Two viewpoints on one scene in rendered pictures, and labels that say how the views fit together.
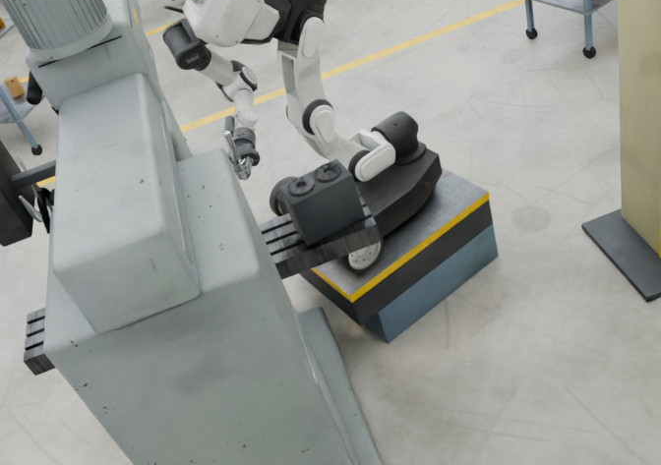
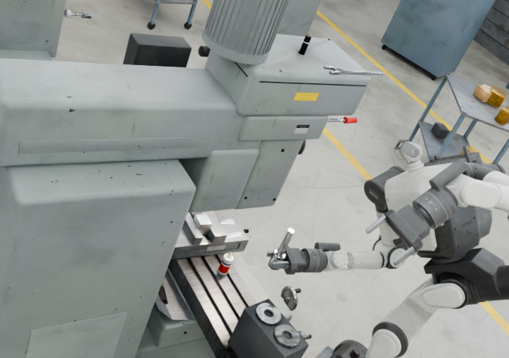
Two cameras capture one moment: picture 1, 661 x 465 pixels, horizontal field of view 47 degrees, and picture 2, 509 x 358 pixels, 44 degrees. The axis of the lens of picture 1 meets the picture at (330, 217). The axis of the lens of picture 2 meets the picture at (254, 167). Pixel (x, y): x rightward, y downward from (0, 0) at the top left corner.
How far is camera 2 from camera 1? 1.29 m
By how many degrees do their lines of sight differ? 41
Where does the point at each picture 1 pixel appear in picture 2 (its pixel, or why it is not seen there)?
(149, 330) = not seen: outside the picture
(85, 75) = (222, 71)
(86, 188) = (76, 73)
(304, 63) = (418, 299)
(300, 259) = (216, 338)
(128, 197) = (51, 90)
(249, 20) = not seen: hidden behind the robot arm
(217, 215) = (96, 181)
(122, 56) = (238, 86)
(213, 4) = (407, 182)
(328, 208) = (254, 347)
